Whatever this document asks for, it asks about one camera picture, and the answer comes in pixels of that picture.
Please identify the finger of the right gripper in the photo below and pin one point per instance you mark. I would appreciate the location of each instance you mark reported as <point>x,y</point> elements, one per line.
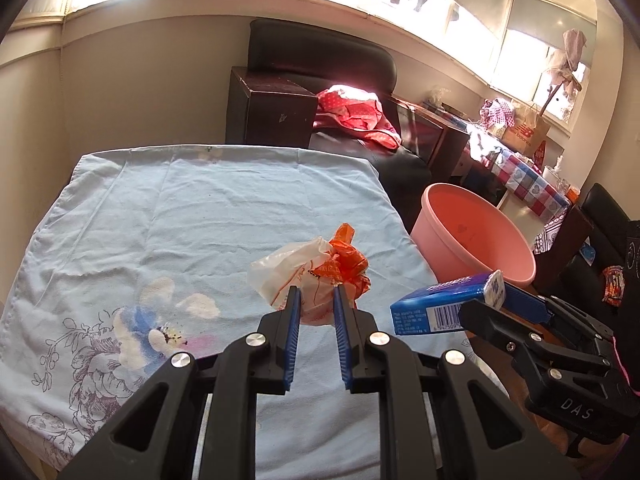
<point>525,305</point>
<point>491,325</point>

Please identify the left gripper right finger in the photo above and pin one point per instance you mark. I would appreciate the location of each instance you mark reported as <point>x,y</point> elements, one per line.
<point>440,418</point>

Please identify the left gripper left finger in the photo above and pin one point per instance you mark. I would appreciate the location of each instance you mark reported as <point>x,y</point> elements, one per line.
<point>197,417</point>

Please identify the blue Tempo tissue pack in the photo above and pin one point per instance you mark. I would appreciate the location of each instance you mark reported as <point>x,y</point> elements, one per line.
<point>435,309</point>

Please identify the red white plastic bag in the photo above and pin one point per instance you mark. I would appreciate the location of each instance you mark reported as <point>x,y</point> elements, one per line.
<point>315,268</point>

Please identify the pink plastic basin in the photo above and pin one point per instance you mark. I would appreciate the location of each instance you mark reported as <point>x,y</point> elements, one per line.
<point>459,233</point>

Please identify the colourful patterned cloth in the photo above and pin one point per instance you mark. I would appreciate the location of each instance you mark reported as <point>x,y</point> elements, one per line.
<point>614,285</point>

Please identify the checkered tablecloth table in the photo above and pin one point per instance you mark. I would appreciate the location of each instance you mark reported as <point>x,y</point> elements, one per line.
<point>510,182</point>

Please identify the light blue floral cloth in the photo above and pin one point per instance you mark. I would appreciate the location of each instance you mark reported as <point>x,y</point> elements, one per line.
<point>146,253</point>

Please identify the brown paper shopping bag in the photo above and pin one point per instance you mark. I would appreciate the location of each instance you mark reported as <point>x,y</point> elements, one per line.
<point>528,132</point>

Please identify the pink checkered cloth bundle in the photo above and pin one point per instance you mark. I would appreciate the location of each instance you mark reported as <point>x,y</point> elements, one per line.
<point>497,113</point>

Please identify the red dotted garment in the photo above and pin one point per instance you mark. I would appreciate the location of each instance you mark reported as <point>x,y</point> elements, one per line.
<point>357,112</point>

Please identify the hanging pink clothes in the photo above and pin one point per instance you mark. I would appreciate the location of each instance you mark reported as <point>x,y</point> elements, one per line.
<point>563,63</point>

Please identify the black leather armchair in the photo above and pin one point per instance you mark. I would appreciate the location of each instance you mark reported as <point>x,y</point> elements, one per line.
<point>310,87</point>

